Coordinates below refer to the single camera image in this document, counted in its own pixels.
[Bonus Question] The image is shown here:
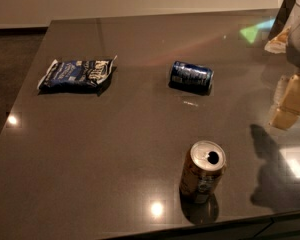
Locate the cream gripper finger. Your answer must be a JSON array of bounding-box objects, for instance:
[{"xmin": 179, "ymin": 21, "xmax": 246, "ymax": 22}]
[
  {"xmin": 264, "ymin": 27, "xmax": 290, "ymax": 54},
  {"xmin": 269, "ymin": 69, "xmax": 300, "ymax": 130}
]

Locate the orange soda can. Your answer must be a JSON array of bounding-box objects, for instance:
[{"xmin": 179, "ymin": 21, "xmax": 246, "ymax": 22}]
[{"xmin": 179, "ymin": 140, "xmax": 226, "ymax": 203}]

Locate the blue soda can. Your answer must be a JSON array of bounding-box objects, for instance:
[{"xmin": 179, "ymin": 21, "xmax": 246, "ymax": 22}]
[{"xmin": 169, "ymin": 61, "xmax": 214, "ymax": 92}]

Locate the blue chip bag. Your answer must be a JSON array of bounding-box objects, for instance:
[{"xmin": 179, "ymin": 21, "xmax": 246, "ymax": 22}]
[{"xmin": 37, "ymin": 57, "xmax": 116, "ymax": 91}]

